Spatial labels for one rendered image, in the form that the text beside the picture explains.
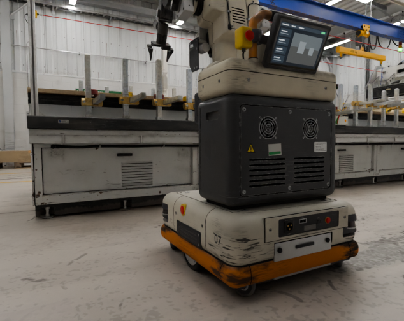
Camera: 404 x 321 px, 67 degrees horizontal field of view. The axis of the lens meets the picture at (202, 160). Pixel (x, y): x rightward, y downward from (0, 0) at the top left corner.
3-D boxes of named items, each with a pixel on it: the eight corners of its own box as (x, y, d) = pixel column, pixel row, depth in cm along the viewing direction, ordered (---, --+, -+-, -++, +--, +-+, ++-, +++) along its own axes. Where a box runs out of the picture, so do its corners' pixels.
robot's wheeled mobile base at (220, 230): (362, 260, 126) (363, 200, 124) (232, 298, 96) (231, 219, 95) (259, 223, 185) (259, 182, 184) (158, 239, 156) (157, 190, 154)
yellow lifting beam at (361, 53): (385, 64, 772) (385, 51, 770) (339, 55, 692) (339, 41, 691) (382, 65, 780) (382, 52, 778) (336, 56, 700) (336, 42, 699)
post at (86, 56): (92, 126, 207) (90, 53, 204) (86, 125, 205) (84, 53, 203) (91, 126, 210) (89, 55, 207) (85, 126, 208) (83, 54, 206)
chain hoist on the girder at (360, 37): (371, 50, 731) (372, 30, 729) (362, 48, 716) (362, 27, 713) (361, 53, 754) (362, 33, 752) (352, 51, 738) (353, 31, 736)
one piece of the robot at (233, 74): (339, 225, 130) (343, 23, 125) (230, 246, 104) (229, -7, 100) (283, 210, 159) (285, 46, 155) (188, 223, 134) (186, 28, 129)
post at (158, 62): (162, 123, 230) (161, 58, 227) (157, 123, 228) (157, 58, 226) (160, 124, 233) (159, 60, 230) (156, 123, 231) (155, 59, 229)
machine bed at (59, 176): (431, 178, 449) (432, 118, 445) (32, 220, 212) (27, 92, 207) (383, 174, 510) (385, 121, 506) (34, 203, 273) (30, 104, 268)
